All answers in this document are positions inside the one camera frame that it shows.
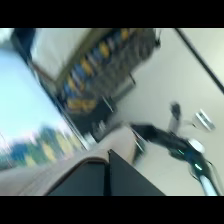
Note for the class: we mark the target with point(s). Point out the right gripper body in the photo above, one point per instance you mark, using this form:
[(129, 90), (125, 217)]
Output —
[(148, 132)]

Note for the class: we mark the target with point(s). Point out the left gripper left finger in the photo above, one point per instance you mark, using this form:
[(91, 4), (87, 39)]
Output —
[(83, 180)]

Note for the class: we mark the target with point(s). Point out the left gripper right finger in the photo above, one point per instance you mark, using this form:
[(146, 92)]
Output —
[(130, 180)]

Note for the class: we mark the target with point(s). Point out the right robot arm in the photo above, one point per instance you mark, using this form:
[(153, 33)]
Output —
[(196, 160)]

